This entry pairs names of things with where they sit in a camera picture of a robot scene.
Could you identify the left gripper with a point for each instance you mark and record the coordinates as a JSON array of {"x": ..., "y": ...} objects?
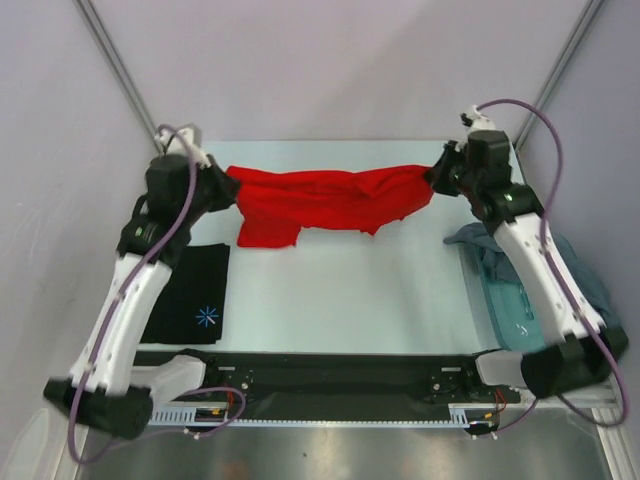
[{"x": 225, "y": 186}]

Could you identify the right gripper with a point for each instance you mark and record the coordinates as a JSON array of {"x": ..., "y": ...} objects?
[{"x": 438, "y": 173}]

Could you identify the red t shirt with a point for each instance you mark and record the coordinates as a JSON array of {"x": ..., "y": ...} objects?
[{"x": 276, "y": 207}]

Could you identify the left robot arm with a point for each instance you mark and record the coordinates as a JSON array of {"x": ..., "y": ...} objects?
[{"x": 183, "y": 183}]

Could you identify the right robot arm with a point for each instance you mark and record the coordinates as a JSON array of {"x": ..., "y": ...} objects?
[{"x": 580, "y": 349}]

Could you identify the folded black t shirt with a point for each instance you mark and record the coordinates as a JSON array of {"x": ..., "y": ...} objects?
[{"x": 190, "y": 309}]

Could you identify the teal plastic bin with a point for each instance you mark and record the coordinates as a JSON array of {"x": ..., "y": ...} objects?
[{"x": 510, "y": 312}]

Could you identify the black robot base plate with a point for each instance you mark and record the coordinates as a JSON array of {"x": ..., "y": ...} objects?
[{"x": 318, "y": 382}]

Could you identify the right aluminium frame post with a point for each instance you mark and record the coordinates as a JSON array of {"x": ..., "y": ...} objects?
[{"x": 577, "y": 35}]

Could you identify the aluminium frame post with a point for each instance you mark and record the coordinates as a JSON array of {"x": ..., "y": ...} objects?
[
  {"x": 116, "y": 64},
  {"x": 577, "y": 35}
]

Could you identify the left aluminium frame post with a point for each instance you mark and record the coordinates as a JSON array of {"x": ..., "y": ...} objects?
[{"x": 116, "y": 64}]

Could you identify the white slotted cable duct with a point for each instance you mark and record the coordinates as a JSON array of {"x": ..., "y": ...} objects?
[{"x": 208, "y": 417}]

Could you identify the aluminium front rail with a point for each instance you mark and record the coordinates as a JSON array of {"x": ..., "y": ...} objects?
[{"x": 594, "y": 397}]

